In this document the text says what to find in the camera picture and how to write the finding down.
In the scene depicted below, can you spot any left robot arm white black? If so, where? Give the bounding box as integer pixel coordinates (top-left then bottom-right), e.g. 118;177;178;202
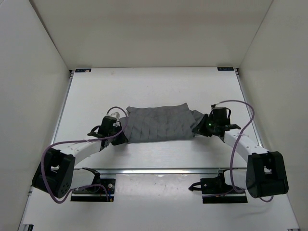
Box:
32;115;128;204

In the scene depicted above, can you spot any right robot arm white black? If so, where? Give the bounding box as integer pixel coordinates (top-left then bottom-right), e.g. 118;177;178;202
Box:
189;105;289;200

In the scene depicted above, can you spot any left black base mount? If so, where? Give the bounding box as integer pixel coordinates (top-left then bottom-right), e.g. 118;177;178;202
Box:
70;168;116;203

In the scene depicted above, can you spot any aluminium front rail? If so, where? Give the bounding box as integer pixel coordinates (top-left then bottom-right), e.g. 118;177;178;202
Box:
43;167;241;175

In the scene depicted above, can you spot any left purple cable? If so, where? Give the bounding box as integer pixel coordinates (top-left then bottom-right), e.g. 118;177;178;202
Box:
40;106;130;205

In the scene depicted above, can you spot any grey pleated skirt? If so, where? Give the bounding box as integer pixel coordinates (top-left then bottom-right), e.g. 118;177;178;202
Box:
119;103;204;143

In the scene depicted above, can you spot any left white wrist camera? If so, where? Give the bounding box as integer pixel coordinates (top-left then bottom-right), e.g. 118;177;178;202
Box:
110;112;121;128

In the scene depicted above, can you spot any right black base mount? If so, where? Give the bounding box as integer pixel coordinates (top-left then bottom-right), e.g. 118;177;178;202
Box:
188;171;248;204

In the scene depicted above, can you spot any left blue corner sticker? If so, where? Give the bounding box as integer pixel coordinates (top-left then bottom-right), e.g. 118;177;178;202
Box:
75;68;91;73

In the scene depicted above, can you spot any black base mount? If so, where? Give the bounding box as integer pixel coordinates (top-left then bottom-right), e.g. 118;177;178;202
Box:
188;171;248;204
70;168;116;203

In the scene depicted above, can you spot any right blue corner sticker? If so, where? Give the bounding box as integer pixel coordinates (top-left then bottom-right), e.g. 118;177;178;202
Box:
217;67;234;71

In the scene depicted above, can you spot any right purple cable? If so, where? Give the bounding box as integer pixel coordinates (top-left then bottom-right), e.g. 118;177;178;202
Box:
202;100;275;202

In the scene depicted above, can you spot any purple cable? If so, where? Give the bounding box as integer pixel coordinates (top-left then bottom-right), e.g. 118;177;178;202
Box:
202;100;275;202
40;106;130;205

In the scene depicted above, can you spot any blue corner sticker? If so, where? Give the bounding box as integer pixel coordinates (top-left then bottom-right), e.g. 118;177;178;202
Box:
75;68;91;73
217;67;234;71

